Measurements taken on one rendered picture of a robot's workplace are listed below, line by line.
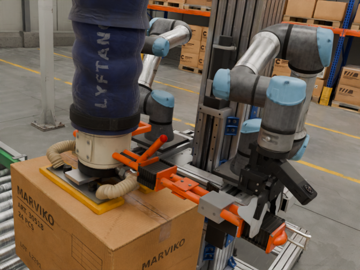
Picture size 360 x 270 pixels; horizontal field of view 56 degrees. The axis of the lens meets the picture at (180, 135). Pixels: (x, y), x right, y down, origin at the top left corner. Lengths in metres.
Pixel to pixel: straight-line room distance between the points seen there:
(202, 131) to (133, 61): 0.71
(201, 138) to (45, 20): 3.17
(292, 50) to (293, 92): 0.46
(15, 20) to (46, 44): 6.84
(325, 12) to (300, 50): 6.95
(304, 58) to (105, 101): 0.63
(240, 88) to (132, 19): 0.37
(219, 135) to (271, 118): 0.88
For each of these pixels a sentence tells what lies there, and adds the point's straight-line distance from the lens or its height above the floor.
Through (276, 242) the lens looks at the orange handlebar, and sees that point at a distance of 0.82.
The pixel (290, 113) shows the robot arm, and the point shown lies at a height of 1.49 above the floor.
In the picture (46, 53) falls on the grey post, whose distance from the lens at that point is 4.51.
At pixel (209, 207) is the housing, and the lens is 0.88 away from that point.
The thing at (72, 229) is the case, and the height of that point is 1.03.
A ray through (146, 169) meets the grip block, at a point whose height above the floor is 1.23.
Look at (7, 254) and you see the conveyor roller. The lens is 1.81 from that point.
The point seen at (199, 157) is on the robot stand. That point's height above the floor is 0.98.
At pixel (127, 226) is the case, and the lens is 1.00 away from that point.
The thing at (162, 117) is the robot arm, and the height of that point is 1.16.
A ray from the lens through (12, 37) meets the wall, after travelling 11.13.
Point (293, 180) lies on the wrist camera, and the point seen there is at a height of 1.36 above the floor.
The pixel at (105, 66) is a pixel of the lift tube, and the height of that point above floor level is 1.49.
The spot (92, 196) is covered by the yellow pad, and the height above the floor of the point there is 1.10.
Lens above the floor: 1.67
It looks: 21 degrees down
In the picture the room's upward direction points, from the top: 7 degrees clockwise
